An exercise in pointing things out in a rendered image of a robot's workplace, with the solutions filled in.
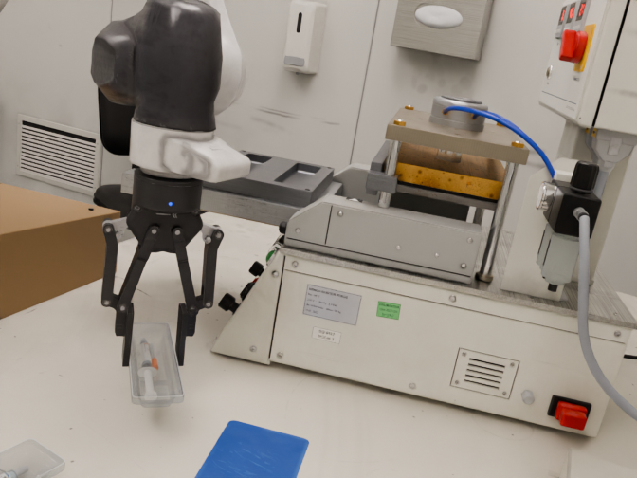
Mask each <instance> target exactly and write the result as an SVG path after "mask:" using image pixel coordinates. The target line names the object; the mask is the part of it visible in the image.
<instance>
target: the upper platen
mask: <svg viewBox="0 0 637 478"><path fill-rule="evenodd" d="M504 170H505V169H504V167H503V165H502V164H501V161H500V160H496V159H491V158H486V157H480V156H472V155H466V154H461V153H456V152H450V151H446V150H441V149H435V148H430V147H426V146H420V145H415V144H410V143H406V142H402V146H401V151H400V156H399V160H398V165H397V170H396V175H399V177H398V182H397V187H396V192H400V193H408V194H413V195H418V196H423V197H428V198H433V199H438V200H443V201H447V202H452V203H457V204H462V205H466V206H471V207H476V208H481V209H486V210H490V211H494V210H495V208H496V204H497V200H498V196H499V192H500V188H501V182H502V178H503V174H504Z"/></svg>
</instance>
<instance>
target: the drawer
mask: <svg viewBox="0 0 637 478"><path fill-rule="evenodd" d="M134 170H135V168H134V169H131V170H129V171H126V172H123V173H122V178H121V192H122V193H129V194H133V184H134ZM342 185H343V184H342V183H338V182H334V181H332V183H331V184H330V185H329V186H328V188H327V189H326V190H325V191H324V192H323V193H322V195H321V196H320V197H319V198H318V199H317V200H319V199H321V198H322V197H323V196H325V195H327V194H328V195H329V194H332V195H337V196H341V191H342ZM317 200H316V201H317ZM301 209H303V207H298V206H293V205H288V204H283V203H280V202H275V201H270V200H265V199H261V198H256V197H251V196H246V195H242V194H237V193H229V192H224V191H219V190H214V189H210V188H205V187H202V195H201V205H200V211H208V212H213V213H218V214H223V215H226V216H231V217H236V218H241V219H245V220H249V221H254V222H259V223H264V224H267V225H272V226H277V227H278V226H279V225H280V223H281V221H286V222H288V221H289V219H290V218H291V217H292V216H293V215H294V214H295V213H296V212H297V211H300V210H301Z"/></svg>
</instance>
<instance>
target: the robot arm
mask: <svg viewBox="0 0 637 478"><path fill-rule="evenodd" d="M90 73H91V76H92V78H93V81H94V83H95V84H96V85H97V87H98V88H99V89H100V90H101V92H102V93H103V94H104V95H105V97H106V98H107V99H108V100H109V101H110V102H114V103H117V104H122V105H128V106H135V107H136V109H135V113H134V117H133V118H132V123H131V138H130V154H129V160H130V162H131V163H133V164H135V165H137V166H139V168H136V169H135V170H134V184H133V196H132V206H131V209H130V210H129V211H128V213H127V214H126V217H123V218H120V219H115V220H112V219H111V218H105V219H104V220H103V221H102V231H103V234H104V238H105V241H106V248H105V257H104V267H103V276H102V286H101V305H102V306H104V307H112V308H114V309H115V310H116V319H115V334H116V336H121V337H123V344H122V354H121V357H122V367H129V362H130V353H131V343H132V333H133V323H134V314H135V313H134V304H133V303H131V300H132V298H133V296H134V293H135V291H136V288H137V284H138V282H139V279H140V277H141V274H142V272H143V269H144V267H145V265H146V263H147V261H148V260H149V257H150V255H151V252H152V253H157V252H161V251H164V252H168V253H174V254H175V256H176V261H177V264H178V269H179V274H180V279H181V284H182V288H183V293H184V298H185V302H186V304H184V303H180V304H179V306H178V318H177V330H176V342H175V353H176V357H177V361H178V366H184V356H185V344H186V337H192V336H193V335H194V333H195V325H196V315H197V314H198V312H199V310H200V309H203V308H206V309H209V308H212V307H213V299H214V288H215V275H216V264H217V251H218V248H219V247H220V244H221V242H222V240H223V238H224V233H223V231H222V229H221V227H220V226H219V225H213V226H212V225H210V224H207V223H205V222H203V220H202V218H201V216H200V205H201V195H202V187H203V180H204V181H208V182H214V183H216V182H221V181H226V180H231V179H235V178H240V177H245V176H247V175H248V174H249V171H250V164H251V162H250V160H249V158H248V157H246V156H244V155H243V154H241V153H240V152H238V151H237V150H235V149H234V148H232V147H231V146H230V145H228V144H227V143H225V142H224V141H223V140H221V139H220V138H218V137H217V136H216V135H214V130H216V124H215V116H214V115H216V116H217V115H219V114H220V113H222V112H223V111H225V110H226V109H228V108H229V107H230V106H231V105H232V104H233V103H235V102H236V101H237V100H238V99H239V98H240V97H241V95H242V92H243V90H244V87H245V84H246V80H247V76H246V59H245V56H244V54H243V52H242V50H241V48H240V45H239V43H238V41H237V38H236V36H235V33H234V31H233V29H232V26H231V24H230V21H229V19H228V13H227V10H226V7H225V3H224V0H147V1H146V3H145V5H144V7H143V9H142V10H141V11H140V12H139V13H137V14H136V15H134V16H132V17H129V18H127V19H124V20H117V21H112V22H111V23H110V24H108V25H107V26H106V27H105V28H104V29H103V30H101V31H100V33H99V34H98V35H97V36H96V37H95V40H94V44H93V48H92V61H91V71H90ZM126 228H129V229H130V231H131V232H132V234H133V235H134V236H135V238H136V239H137V240H138V243H137V246H136V252H135V255H134V257H133V260H132V262H131V264H130V266H129V269H128V271H127V274H126V277H125V279H124V282H123V284H122V287H121V289H120V292H119V294H118V295H117V294H115V293H113V292H114V283H115V274H116V265H117V256H118V239H120V238H122V237H123V232H124V230H125V229H126ZM199 231H201V232H202V239H203V241H204V242H205V246H204V259H203V271H202V284H201V295H199V296H196V297H195V293H194V288H193V283H192V278H191V270H190V265H189V259H188V254H187V249H186V246H187V245H188V244H189V243H190V241H191V240H192V239H193V238H194V237H195V236H196V235H197V234H198V233H199Z"/></svg>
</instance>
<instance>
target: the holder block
mask: <svg viewBox="0 0 637 478"><path fill-rule="evenodd" d="M238 152H240V153H241V154H243V155H244V156H246V157H248V158H249V160H250V162H251V164H250V171H249V174H248V175H247V176H245V177H240V178H235V179H231V180H226V181H221V182H216V183H214V182H208V181H204V180H203V187H205V188H210V189H214V190H219V191H224V192H229V193H237V194H242V195H246V196H251V197H256V198H261V199H265V200H270V201H275V202H280V203H283V204H288V205H293V206H298V207H303V208H305V207H307V206H308V205H310V204H312V203H314V202H316V200H317V199H318V198H319V197H320V196H321V195H322V193H323V192H324V191H325V190H326V189H327V188H328V186H329V185H330V184H331V183H332V181H333V176H334V170H335V168H331V167H326V166H321V165H316V164H311V163H306V162H301V161H297V160H292V159H287V158H282V157H277V156H268V155H263V154H258V153H253V152H249V151H245V150H240V151H238Z"/></svg>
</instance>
